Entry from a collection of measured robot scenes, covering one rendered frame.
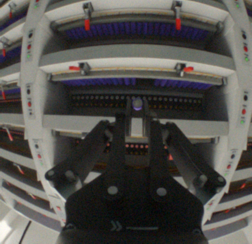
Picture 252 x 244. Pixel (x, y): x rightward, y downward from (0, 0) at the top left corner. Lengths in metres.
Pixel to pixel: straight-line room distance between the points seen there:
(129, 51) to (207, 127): 0.30
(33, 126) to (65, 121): 0.14
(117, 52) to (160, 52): 0.11
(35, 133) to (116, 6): 0.50
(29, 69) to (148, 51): 0.38
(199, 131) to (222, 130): 0.08
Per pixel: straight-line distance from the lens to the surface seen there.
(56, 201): 0.70
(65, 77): 0.44
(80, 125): 0.39
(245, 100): 0.47
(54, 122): 0.44
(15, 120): 0.60
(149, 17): 0.45
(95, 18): 0.48
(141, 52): 0.35
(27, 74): 0.50
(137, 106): 0.22
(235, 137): 0.48
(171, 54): 0.36
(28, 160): 0.65
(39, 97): 0.46
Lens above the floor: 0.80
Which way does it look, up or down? 15 degrees up
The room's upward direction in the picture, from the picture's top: 179 degrees counter-clockwise
